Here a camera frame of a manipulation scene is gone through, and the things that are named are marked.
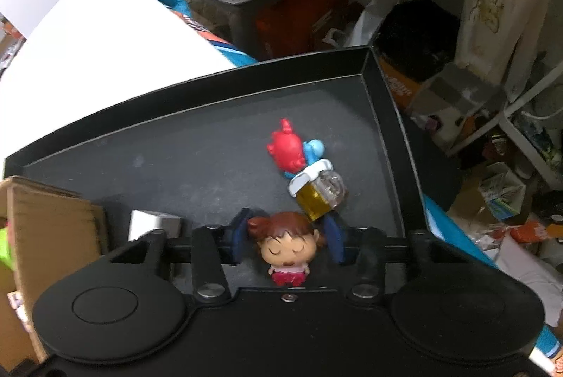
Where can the green box toy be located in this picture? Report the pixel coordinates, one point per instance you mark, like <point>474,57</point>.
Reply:
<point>4,249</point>

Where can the red figurine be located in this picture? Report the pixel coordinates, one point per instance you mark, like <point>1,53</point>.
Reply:
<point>286,148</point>

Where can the cardboard box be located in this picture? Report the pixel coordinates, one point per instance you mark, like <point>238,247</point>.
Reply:
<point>48,218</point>

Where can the black bag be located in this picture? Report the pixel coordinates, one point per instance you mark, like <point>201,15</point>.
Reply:
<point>415,38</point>

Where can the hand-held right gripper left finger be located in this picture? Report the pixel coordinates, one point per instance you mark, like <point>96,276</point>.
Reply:
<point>239,236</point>

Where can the blue figurine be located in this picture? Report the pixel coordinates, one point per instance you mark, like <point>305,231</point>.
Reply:
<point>314,147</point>

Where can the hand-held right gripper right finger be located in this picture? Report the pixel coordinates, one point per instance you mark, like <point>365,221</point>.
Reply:
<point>336,240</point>

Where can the grey packaging carton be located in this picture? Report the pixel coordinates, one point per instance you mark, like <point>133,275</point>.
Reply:
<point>457,95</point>

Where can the black shallow tray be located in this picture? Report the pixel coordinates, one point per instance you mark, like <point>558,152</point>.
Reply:
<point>198,148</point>

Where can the brown-haired doll figurine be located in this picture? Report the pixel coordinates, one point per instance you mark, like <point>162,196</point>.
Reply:
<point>286,249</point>

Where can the small printed carton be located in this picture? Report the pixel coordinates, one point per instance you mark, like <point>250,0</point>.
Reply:
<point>501,192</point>

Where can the white tote bag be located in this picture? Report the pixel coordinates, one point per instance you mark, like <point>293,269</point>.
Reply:
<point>488,16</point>

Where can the orange printed box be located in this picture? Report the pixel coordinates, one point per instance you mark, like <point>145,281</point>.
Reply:
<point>398,82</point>

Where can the beer mug toy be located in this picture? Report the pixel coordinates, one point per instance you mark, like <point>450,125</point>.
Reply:
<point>316,196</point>

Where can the red storage box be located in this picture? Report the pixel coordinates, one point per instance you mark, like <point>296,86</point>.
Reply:
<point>303,16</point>

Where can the white cube toy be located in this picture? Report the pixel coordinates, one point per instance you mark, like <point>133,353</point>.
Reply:
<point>149,223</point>

